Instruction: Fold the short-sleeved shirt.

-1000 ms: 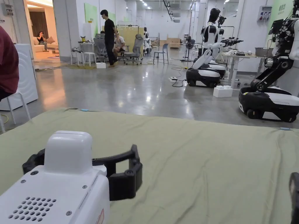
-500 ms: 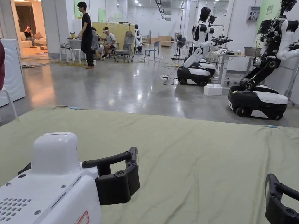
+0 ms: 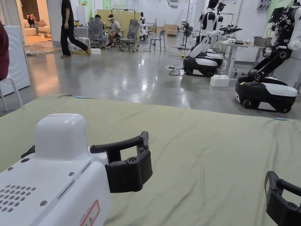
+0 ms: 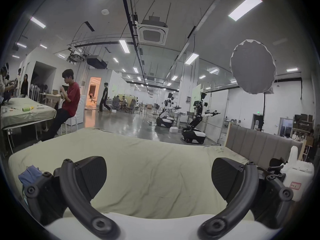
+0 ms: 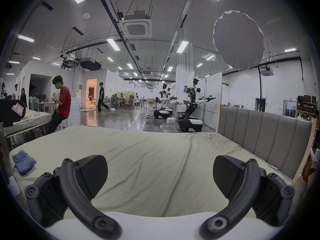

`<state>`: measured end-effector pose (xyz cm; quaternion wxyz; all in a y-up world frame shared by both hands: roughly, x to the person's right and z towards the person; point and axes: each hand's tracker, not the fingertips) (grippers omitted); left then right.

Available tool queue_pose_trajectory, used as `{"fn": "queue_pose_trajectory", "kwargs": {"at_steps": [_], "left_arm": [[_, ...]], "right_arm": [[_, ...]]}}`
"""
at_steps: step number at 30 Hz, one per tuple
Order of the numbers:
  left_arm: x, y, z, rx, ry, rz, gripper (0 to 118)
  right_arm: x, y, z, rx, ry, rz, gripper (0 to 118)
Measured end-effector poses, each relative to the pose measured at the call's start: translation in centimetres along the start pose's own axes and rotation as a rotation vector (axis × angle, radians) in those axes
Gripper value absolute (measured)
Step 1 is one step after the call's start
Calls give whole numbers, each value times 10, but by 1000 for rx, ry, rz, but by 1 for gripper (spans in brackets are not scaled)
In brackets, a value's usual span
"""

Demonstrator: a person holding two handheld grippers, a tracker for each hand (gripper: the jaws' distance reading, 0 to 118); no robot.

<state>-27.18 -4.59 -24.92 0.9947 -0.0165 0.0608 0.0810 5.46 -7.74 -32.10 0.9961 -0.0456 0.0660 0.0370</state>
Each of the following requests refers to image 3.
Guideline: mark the black standing fan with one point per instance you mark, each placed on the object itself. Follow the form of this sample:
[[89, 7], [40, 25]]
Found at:
[[187, 33]]

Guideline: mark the bed with pale green sheet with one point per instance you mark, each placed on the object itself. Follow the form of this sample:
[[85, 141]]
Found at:
[[200, 153]]

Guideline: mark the black clothes rack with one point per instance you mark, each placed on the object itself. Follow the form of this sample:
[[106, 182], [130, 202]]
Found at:
[[124, 13]]

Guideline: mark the white power strip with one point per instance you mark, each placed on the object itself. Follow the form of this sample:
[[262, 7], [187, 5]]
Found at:
[[169, 67]]

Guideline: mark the cardboard cartons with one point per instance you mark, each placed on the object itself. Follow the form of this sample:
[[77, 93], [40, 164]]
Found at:
[[168, 29]]

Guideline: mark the pale sofa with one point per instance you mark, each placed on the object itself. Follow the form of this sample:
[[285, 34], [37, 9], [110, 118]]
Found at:
[[43, 31]]

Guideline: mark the white foam block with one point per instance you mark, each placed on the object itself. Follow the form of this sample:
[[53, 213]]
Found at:
[[219, 81], [95, 51]]

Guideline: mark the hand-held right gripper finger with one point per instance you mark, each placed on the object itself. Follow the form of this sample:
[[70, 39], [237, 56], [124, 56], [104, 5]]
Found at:
[[269, 186], [284, 211]]

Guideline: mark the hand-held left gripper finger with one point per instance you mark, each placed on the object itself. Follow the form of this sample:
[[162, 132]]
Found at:
[[145, 167]]

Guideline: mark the white washing machine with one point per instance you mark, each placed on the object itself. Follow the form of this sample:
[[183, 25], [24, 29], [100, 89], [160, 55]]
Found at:
[[17, 58]]

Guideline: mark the white and black wheeled robot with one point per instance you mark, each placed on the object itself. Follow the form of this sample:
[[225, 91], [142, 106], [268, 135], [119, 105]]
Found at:
[[217, 56], [265, 91], [204, 63]]

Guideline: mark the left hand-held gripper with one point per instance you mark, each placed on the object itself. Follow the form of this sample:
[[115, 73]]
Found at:
[[54, 179]]

